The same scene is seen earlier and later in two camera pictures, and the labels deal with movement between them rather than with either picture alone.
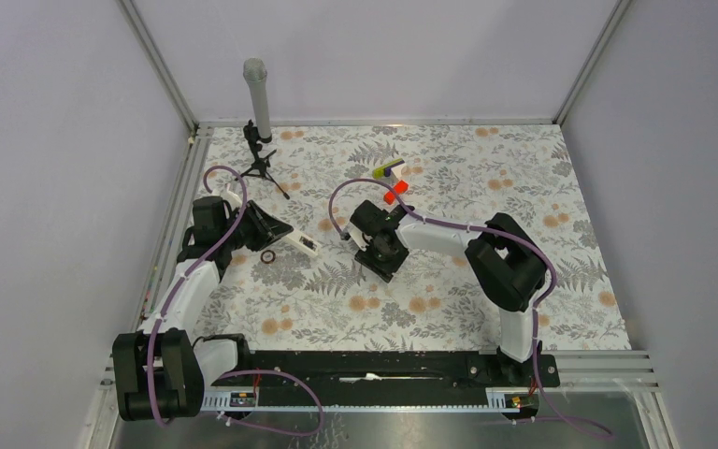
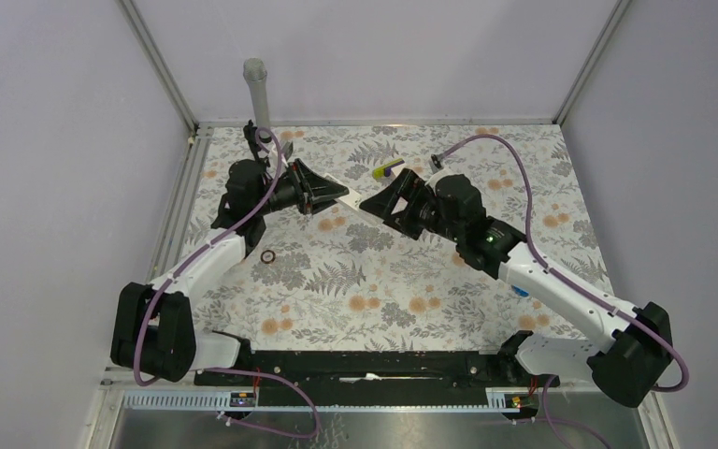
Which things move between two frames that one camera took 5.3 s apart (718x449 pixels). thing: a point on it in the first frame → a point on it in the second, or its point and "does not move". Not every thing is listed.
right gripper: (384, 271) → (412, 188)
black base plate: (393, 377) does not move
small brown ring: (270, 261) does not move
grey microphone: (255, 70) does not move
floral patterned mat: (313, 176) does not move
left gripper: (267, 229) → (315, 192)
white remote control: (305, 241) → (352, 200)
